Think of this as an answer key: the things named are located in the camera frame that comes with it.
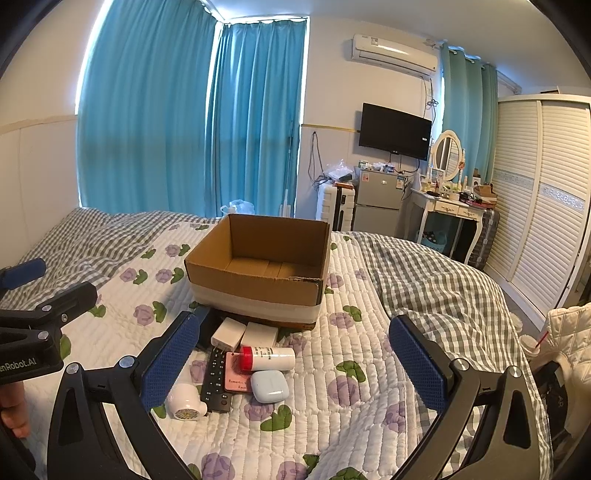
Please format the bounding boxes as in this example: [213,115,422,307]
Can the narrow teal curtain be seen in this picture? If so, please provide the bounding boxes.
[438,44,500,186]

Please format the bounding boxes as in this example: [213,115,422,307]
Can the person's left hand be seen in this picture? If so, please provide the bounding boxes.
[0,382,32,439]

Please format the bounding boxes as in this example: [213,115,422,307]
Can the white quilted jacket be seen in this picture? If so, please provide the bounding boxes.
[539,302,591,366]

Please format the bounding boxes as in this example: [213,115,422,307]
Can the silver suitcase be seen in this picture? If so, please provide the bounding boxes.
[466,210,501,271]

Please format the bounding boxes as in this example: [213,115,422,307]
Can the white suitcase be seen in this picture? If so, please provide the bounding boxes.
[316,182,359,232]

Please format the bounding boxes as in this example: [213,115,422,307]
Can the light blue basket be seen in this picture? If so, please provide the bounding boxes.
[417,228,447,253]

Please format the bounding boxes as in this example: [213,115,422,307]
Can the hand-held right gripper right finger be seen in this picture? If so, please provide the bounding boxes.
[389,315,542,480]

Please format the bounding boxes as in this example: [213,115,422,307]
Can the brown cardboard box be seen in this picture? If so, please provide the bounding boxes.
[184,213,332,331]

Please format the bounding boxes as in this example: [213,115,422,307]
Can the grey checked bedsheet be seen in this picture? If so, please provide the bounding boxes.
[18,208,223,289]

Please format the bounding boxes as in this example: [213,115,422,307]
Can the white air conditioner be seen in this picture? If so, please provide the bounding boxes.
[351,33,439,77]

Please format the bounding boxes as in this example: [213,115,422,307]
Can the light blue earbuds case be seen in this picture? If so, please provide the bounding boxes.
[250,370,291,404]

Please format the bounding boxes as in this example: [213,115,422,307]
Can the black remote control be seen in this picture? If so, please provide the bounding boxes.
[200,346,233,413]

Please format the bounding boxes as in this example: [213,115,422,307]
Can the black wall television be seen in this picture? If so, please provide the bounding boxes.
[359,103,433,162]

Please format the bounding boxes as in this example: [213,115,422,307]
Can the drink cup with red straw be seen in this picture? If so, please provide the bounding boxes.
[519,329,551,359]

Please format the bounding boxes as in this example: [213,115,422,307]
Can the hanging dark cables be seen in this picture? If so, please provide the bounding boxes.
[307,131,327,186]

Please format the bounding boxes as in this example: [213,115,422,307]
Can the wide teal curtain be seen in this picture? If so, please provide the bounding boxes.
[75,0,221,219]

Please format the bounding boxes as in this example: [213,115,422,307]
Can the grey checked duvet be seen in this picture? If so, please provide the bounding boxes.
[344,231,555,480]

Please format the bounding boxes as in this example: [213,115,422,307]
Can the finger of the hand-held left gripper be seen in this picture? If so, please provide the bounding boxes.
[0,281,103,340]
[0,257,47,291]

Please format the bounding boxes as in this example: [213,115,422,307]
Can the white dressing table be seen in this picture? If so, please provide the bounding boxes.
[408,187,493,265]

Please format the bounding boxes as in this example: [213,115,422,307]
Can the white oval mirror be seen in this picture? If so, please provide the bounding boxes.
[431,130,464,184]

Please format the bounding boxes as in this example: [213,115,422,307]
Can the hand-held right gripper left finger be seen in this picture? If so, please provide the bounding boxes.
[47,306,211,480]

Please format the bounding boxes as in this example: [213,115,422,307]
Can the white slatted wardrobe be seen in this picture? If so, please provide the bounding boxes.
[480,94,591,325]

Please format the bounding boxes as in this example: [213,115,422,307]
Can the grey small fridge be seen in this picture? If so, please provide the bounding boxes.
[353,167,408,239]

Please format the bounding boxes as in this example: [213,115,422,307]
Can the white charger adapter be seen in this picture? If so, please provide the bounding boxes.
[211,318,248,352]
[241,322,281,349]

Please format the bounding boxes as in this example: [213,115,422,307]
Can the white plastic bag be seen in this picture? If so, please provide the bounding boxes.
[220,199,256,218]

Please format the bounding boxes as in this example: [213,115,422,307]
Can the clear plastic bag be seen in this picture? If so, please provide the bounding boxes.
[322,160,356,185]

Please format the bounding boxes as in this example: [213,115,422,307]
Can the black rectangular device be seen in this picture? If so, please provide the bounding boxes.
[196,310,227,352]

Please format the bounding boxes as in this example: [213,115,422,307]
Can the white tube with red cap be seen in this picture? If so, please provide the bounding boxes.
[239,345,296,373]

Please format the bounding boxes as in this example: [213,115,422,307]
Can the dark bag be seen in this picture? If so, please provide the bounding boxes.
[530,355,583,464]

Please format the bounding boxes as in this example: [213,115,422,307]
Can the pink box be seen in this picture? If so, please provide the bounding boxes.
[225,352,256,394]

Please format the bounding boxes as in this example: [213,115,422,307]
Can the small white round jar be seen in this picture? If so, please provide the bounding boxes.
[165,383,208,421]

